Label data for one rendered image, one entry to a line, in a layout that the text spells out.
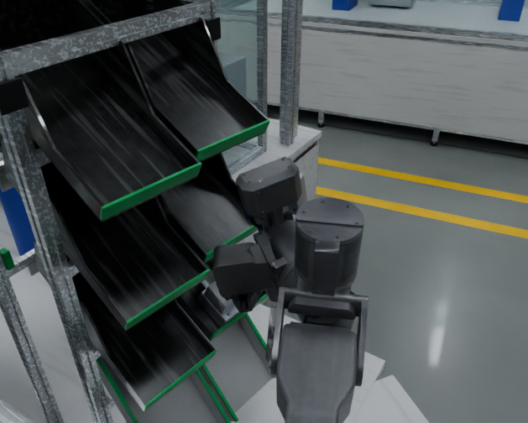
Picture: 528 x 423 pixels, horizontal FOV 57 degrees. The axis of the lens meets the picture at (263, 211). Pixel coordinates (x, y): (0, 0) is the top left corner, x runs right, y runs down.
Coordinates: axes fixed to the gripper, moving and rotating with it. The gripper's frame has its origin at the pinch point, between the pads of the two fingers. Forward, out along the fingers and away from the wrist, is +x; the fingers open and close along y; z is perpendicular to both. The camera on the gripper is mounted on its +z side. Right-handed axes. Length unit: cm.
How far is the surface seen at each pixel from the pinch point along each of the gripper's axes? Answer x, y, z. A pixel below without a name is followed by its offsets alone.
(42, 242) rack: 7.2, -2.3, 25.1
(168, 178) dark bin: 2.6, -7.5, 9.0
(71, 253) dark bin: 8.0, 1.5, 23.2
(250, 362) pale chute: 11.0, 45.1, 6.6
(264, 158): 119, 79, -35
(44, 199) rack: 7.8, -7.3, 22.6
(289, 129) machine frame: 126, 75, -51
